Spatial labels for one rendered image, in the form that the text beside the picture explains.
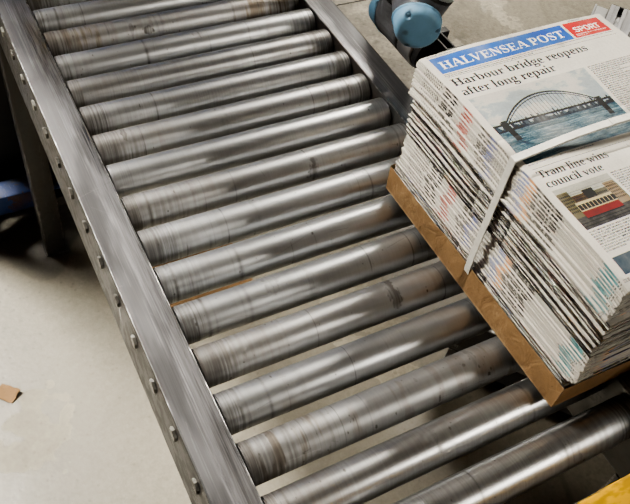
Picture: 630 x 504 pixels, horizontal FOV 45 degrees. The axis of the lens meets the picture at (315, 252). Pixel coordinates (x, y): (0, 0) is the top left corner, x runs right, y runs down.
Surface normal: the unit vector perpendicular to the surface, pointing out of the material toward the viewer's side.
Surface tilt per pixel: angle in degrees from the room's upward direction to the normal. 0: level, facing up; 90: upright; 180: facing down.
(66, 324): 0
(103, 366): 0
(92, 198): 0
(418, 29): 90
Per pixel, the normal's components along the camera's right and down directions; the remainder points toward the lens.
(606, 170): 0.12, -0.64
